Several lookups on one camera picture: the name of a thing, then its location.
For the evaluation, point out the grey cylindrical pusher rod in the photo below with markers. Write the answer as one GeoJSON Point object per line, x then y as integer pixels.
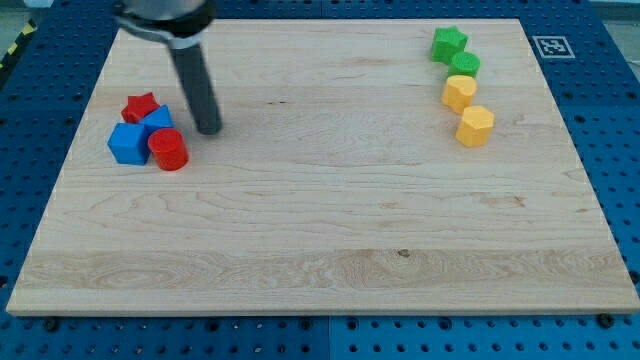
{"type": "Point", "coordinates": [190, 66]}

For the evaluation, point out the red star block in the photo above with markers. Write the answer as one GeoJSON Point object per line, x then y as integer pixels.
{"type": "Point", "coordinates": [138, 107]}

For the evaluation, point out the green star block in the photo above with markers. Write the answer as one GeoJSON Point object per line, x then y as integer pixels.
{"type": "Point", "coordinates": [447, 42]}

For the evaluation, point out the green circle block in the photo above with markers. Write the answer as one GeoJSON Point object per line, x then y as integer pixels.
{"type": "Point", "coordinates": [464, 63]}

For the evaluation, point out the blue triangle block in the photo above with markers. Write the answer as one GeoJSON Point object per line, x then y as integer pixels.
{"type": "Point", "coordinates": [158, 119]}

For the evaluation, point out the red cylinder block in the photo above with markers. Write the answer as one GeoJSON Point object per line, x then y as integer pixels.
{"type": "Point", "coordinates": [168, 148]}

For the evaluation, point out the blue cube block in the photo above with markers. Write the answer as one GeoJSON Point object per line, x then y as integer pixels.
{"type": "Point", "coordinates": [128, 144]}

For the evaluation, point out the black yellow hazard tape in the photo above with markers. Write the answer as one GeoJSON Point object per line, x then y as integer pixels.
{"type": "Point", "coordinates": [18, 46]}

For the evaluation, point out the wooden board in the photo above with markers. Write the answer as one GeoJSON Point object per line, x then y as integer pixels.
{"type": "Point", "coordinates": [335, 187]}

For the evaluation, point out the yellow heart block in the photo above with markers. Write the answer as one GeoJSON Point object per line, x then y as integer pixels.
{"type": "Point", "coordinates": [459, 92]}

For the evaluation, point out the yellow hexagon block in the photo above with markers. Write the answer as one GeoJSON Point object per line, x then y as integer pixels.
{"type": "Point", "coordinates": [475, 127]}

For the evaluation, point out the white fiducial marker tag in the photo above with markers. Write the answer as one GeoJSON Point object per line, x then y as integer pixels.
{"type": "Point", "coordinates": [553, 47]}

